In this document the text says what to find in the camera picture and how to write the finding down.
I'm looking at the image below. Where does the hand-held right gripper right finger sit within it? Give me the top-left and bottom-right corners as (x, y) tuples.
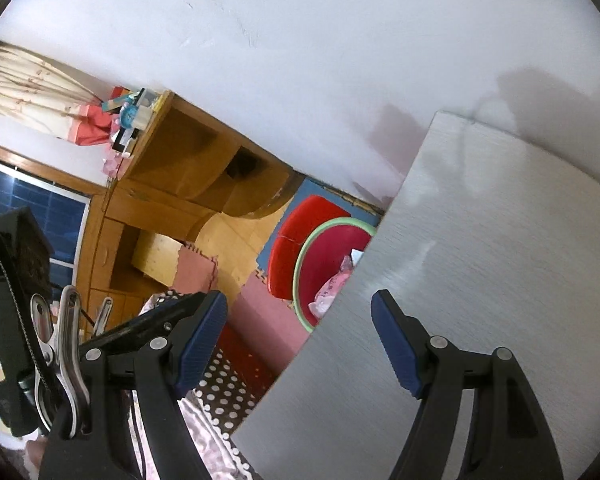
(371, 289), (563, 480)

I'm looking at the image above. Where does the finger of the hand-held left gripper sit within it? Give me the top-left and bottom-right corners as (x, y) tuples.
(79, 291), (212, 353)

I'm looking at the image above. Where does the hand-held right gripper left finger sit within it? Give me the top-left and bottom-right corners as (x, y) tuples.
(39, 289), (229, 480)

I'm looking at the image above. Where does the pink plastic bag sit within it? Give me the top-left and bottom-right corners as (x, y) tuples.
(307, 254), (356, 319)

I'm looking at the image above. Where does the red bin green rim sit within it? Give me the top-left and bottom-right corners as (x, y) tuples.
(294, 217), (379, 334)

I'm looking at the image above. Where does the metal spring clip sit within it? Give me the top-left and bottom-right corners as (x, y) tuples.
(30, 284), (92, 437)
(92, 296), (115, 337)

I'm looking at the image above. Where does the window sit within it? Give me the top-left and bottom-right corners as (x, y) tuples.
(0, 156), (92, 292)

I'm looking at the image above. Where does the pink foam mat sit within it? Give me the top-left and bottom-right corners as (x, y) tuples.
(172, 244), (222, 297)

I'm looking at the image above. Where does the red plastic stool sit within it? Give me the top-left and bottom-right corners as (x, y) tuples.
(267, 195), (354, 302)

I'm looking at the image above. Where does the wooden cabinet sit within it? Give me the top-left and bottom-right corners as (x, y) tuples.
(79, 89), (307, 322)

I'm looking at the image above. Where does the beige curtain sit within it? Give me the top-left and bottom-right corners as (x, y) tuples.
(0, 41), (99, 142)

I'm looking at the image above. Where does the blue alarm clock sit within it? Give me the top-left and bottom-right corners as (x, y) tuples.
(118, 101), (139, 129)

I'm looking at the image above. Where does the black cable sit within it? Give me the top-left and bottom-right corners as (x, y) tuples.
(0, 209), (47, 377)

